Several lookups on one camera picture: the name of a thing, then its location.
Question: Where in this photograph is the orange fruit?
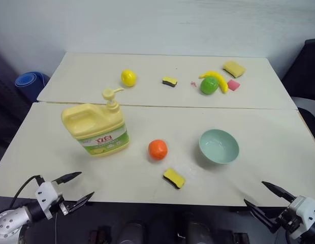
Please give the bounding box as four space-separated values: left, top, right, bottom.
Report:
148 139 169 162

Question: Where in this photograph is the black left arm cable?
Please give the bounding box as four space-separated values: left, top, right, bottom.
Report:
9 174 45 209

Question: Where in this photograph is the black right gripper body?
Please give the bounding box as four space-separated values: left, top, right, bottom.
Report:
268 207 300 234

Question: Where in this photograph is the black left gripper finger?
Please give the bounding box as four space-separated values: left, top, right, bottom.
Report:
52 171 83 186
67 191 96 214

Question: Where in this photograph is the yellow detergent pump bottle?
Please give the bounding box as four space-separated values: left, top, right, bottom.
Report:
61 87 130 158

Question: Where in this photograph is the yellow banana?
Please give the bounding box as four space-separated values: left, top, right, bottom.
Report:
199 70 229 94

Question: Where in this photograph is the black chair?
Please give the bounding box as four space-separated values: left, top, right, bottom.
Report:
281 38 315 150

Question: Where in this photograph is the pink sponge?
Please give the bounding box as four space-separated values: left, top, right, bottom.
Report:
227 79 241 92

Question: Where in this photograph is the large yellow scouring sponge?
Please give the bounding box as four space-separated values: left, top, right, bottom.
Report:
222 60 246 79

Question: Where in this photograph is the rolled blue mat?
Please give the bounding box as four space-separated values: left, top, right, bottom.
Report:
15 72 50 96

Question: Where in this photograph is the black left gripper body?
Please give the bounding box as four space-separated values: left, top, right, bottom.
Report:
51 180 72 217

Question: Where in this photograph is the green apple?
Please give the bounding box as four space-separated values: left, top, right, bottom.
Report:
200 77 219 96

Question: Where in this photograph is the small yellow and black sponge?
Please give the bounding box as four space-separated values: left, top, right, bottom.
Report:
162 76 178 88

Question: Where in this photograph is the dark rounded shape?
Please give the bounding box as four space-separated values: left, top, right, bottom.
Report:
116 219 148 244

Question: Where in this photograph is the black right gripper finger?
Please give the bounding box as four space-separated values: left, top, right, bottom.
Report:
261 180 297 203
243 198 275 233

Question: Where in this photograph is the yellow lemon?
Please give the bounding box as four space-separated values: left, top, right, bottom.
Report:
120 69 137 88

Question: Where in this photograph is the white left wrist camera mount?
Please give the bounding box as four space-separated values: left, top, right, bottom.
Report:
35 180 64 220

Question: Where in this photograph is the mint green bowl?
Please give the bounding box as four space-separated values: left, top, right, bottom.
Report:
199 129 240 165

